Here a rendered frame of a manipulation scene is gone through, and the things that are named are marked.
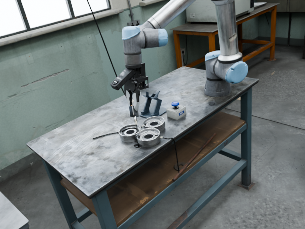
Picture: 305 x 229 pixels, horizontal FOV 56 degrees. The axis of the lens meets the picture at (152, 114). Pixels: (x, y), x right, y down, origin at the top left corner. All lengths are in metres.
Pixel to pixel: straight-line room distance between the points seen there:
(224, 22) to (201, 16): 2.17
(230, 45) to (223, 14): 0.14
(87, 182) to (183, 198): 1.11
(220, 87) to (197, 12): 2.07
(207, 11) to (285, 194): 2.16
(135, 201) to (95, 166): 0.28
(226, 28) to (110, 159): 0.78
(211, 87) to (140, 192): 0.68
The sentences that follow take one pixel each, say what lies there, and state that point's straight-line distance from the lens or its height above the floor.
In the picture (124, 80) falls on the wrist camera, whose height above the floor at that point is 1.08.
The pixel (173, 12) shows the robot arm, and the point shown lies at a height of 1.28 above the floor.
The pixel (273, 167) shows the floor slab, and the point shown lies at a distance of 2.40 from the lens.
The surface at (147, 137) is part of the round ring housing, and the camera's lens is 1.29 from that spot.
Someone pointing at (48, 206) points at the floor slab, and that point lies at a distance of 2.42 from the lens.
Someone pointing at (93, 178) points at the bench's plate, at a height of 0.80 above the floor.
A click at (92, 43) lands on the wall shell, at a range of 2.98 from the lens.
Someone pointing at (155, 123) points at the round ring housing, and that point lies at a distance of 1.38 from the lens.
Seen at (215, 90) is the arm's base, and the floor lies 0.84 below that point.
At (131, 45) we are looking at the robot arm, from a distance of 1.21.
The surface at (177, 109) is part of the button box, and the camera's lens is 1.42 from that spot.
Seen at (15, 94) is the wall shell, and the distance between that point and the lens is 2.72.
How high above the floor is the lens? 1.49
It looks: 27 degrees down
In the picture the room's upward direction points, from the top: 10 degrees counter-clockwise
